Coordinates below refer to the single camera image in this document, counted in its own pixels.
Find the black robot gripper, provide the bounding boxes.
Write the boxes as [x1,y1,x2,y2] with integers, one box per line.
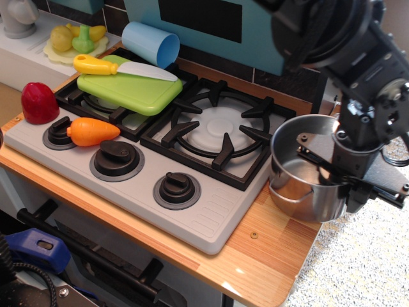
[297,129,408,214]

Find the stainless steel pot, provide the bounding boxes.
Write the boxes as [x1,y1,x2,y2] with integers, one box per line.
[269,114,349,222]

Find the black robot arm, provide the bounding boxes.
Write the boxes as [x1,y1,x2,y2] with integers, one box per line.
[260,1,408,212]

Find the grey toy stove top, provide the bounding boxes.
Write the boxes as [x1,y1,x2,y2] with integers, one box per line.
[3,47,297,256]

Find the black right stove knob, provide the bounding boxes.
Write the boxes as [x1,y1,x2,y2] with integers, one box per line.
[153,172,201,210]

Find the black stove knob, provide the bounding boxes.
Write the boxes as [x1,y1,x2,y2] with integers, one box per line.
[43,116,76,151]
[89,140,145,182]
[153,172,201,210]

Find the black middle stove knob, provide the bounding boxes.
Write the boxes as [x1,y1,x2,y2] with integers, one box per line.
[89,140,145,182]

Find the black left stove knob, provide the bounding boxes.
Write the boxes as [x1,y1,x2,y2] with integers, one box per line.
[43,116,76,151]

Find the black right burner grate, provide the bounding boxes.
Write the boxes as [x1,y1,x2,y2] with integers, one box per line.
[141,79,296,191]

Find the black burner grate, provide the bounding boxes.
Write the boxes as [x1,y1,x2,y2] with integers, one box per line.
[141,79,296,191]
[55,63,198,142]

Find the teal range hood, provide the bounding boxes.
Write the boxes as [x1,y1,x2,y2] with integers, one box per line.
[125,0,284,75]

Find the black left burner grate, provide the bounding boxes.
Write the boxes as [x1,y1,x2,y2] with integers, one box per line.
[55,63,198,142]

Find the green plastic cutting board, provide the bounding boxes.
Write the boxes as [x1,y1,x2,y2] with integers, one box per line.
[77,74,183,116]

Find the light blue plastic cup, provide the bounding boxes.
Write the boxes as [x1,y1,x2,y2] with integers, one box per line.
[121,22,180,69]

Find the orange toy carrot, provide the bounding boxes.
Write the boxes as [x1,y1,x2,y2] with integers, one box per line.
[66,117,121,146]

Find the yellow toy banana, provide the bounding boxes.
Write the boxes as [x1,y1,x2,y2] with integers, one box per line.
[66,23,107,42]

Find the green toy broccoli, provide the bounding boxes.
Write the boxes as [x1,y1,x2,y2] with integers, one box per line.
[72,25,95,54]

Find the pale yellow toy plate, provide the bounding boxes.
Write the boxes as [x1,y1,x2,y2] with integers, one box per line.
[43,36,109,65]

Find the red toy pepper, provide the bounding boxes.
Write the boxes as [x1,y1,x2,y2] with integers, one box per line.
[21,83,60,125]

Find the yellow toy potato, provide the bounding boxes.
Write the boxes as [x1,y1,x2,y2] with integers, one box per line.
[50,26,73,52]

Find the white toy sink counter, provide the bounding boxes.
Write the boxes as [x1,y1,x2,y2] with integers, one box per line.
[0,9,122,93]

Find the grey toy faucet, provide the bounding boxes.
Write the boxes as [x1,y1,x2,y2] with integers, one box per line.
[1,0,40,39]

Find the black oven door handle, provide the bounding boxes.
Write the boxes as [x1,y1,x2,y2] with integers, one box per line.
[17,200,164,304]

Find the yellow handled toy knife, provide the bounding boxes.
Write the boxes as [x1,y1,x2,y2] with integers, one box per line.
[73,54,178,82]

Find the black braided cable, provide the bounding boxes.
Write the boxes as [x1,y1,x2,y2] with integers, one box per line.
[0,233,60,307]

